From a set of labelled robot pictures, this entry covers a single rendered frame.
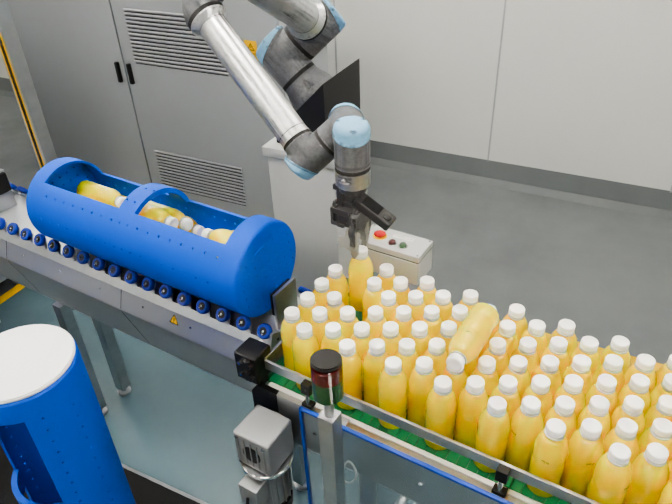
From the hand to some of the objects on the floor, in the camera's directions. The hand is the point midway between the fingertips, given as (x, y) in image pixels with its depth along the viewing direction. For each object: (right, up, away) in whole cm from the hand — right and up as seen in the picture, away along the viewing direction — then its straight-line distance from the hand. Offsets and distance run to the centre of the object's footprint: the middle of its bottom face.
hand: (361, 251), depth 171 cm
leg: (-104, -64, +116) cm, 169 cm away
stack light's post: (-4, -125, +22) cm, 127 cm away
